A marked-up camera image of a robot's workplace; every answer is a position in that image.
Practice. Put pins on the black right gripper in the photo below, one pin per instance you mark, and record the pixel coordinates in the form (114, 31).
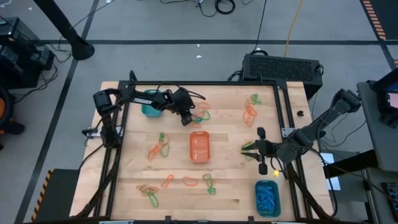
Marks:
(267, 151)

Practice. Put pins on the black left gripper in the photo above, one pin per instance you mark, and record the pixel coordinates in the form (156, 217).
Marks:
(183, 102)

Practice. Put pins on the blue rubber band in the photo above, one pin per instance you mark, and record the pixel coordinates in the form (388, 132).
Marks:
(271, 194)
(264, 203)
(262, 191)

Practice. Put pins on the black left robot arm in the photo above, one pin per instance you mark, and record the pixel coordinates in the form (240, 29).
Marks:
(146, 100)

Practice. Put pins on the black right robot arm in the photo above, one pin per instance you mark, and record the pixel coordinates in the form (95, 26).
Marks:
(323, 119)

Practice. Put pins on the teal plastic basket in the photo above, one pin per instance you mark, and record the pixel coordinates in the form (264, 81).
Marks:
(151, 112)

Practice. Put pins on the orange plastic basket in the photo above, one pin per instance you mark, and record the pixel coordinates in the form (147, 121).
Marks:
(199, 149)

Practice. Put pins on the blue plastic basket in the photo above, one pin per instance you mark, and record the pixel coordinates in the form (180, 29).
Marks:
(268, 215)

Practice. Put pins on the black computer tower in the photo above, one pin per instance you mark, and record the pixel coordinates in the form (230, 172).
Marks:
(280, 73)

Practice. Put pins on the black pole stand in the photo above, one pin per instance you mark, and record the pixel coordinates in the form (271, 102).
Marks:
(81, 49)

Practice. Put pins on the dark grey desk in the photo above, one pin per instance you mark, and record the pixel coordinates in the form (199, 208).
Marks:
(374, 205)

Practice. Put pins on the black monitor pink screen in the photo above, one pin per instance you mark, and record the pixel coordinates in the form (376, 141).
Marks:
(384, 93)

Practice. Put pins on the black keyboard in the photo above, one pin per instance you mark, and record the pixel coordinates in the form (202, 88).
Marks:
(392, 199)

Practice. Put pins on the black mat hazard stripes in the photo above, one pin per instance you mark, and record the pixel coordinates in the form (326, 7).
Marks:
(62, 196)
(388, 15)

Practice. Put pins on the black equipment rack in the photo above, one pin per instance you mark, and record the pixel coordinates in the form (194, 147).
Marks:
(18, 62)

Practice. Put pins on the orange black wheeled machine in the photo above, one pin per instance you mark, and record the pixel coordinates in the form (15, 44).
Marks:
(6, 124)

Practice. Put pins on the black aluminium table frame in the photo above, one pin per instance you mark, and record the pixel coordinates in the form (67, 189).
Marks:
(202, 83)

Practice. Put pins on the silver metal bracket plate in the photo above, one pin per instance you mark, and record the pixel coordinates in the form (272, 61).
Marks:
(286, 132)

